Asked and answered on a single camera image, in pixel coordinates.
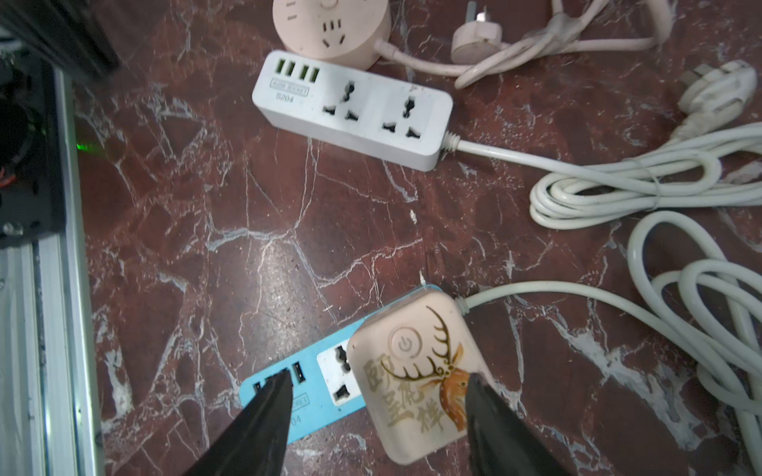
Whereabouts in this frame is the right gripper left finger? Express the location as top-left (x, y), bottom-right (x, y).
top-left (186, 370), bottom-right (293, 475)

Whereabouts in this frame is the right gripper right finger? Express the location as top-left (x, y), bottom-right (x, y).
top-left (466, 373), bottom-right (568, 476)

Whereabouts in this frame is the peach plug adapter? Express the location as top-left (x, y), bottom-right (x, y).
top-left (346, 285), bottom-right (494, 465)

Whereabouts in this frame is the white power strip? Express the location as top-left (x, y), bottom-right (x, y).
top-left (252, 51), bottom-right (454, 172)

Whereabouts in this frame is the round pink power socket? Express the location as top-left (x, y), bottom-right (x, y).
top-left (272, 0), bottom-right (392, 71)

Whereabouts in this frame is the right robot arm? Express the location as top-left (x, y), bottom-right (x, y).
top-left (1, 1), bottom-right (481, 475)

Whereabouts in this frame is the teal strip coiled cable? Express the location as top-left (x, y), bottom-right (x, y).
top-left (454, 210), bottom-right (762, 476)

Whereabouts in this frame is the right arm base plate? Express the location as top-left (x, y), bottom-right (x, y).
top-left (1, 50), bottom-right (65, 249)

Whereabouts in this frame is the white strip coiled cable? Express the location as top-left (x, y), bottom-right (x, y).
top-left (441, 58), bottom-right (762, 231)

